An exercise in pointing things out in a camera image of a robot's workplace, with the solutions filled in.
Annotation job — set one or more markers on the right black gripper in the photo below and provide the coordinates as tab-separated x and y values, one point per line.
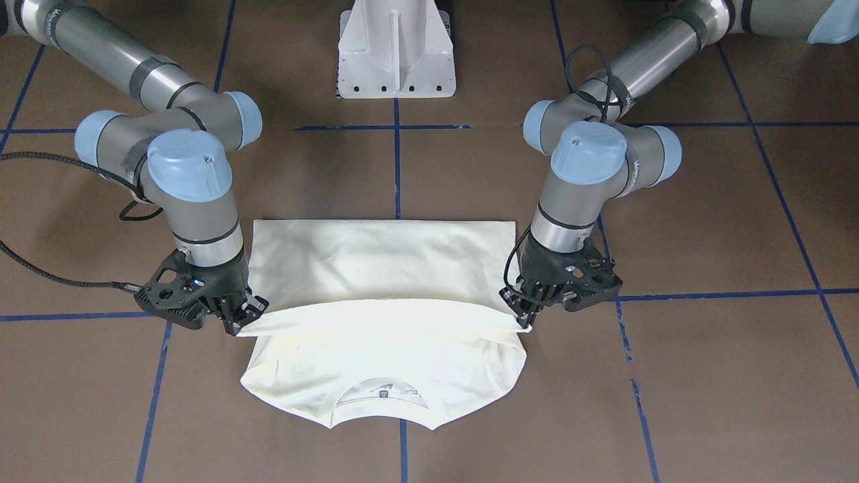
226	284

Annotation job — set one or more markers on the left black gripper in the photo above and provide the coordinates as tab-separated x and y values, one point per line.
542	268

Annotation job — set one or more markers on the cream long-sleeve cat shirt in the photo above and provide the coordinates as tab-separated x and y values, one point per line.
382	318

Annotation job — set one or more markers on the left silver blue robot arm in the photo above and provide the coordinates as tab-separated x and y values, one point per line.
594	158

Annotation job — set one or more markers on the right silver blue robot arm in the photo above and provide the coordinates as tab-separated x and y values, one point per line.
174	158

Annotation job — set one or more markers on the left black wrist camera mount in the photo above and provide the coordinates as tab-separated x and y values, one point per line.
589	278

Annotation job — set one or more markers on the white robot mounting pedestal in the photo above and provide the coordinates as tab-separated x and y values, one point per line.
396	49

